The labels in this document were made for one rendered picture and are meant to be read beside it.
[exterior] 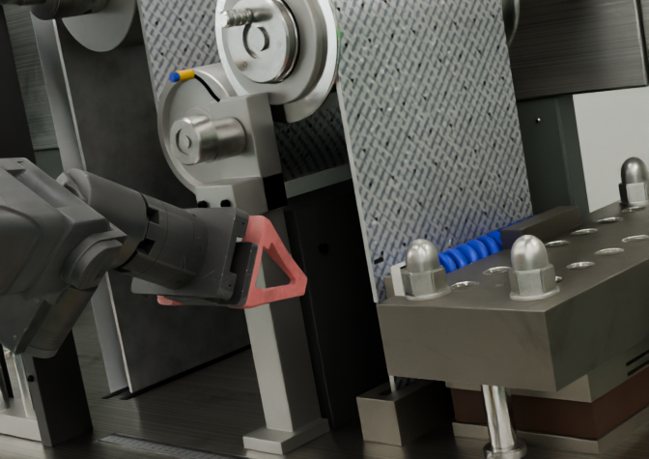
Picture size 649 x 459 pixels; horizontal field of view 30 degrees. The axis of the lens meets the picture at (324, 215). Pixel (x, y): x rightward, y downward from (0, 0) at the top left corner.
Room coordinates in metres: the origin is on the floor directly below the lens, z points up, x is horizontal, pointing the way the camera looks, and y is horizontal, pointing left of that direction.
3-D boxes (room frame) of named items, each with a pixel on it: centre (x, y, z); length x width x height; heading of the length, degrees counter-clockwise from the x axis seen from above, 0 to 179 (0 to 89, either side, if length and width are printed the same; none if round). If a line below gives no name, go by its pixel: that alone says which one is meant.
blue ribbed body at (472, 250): (1.06, -0.13, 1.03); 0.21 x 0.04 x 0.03; 134
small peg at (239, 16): (1.01, 0.04, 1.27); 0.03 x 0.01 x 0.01; 134
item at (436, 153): (1.08, -0.11, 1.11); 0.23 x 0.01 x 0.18; 134
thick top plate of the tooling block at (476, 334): (1.02, -0.23, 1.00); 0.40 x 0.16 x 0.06; 134
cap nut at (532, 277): (0.88, -0.14, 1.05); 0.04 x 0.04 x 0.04
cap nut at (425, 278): (0.94, -0.07, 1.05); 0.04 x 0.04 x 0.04
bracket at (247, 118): (1.03, 0.07, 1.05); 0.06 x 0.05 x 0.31; 134
